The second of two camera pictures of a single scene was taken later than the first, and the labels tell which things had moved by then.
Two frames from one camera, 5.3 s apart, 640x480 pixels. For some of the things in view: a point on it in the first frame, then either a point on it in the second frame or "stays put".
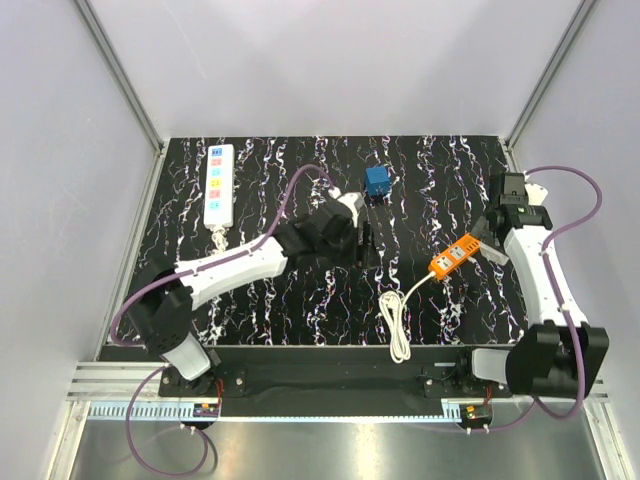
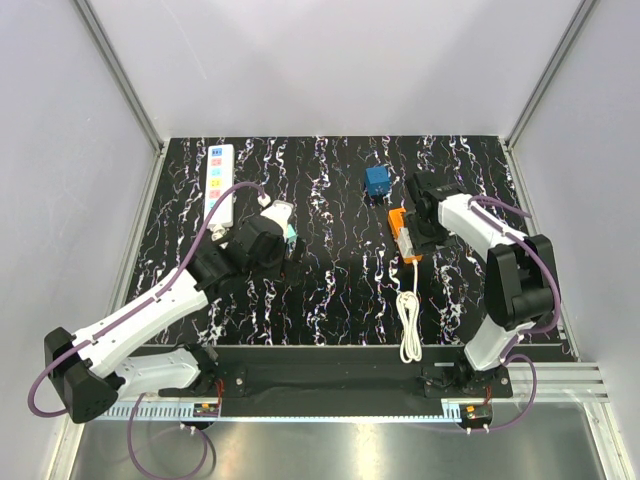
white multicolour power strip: x=219 y=186 stays put
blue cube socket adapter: x=377 y=180 stays put
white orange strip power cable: x=392 y=306 -> x=408 y=309
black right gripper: x=482 y=233 -> x=417 y=239
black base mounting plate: x=332 y=381 stays put
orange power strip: x=465 y=247 -> x=402 y=236
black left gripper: x=370 y=256 -> x=281 y=249
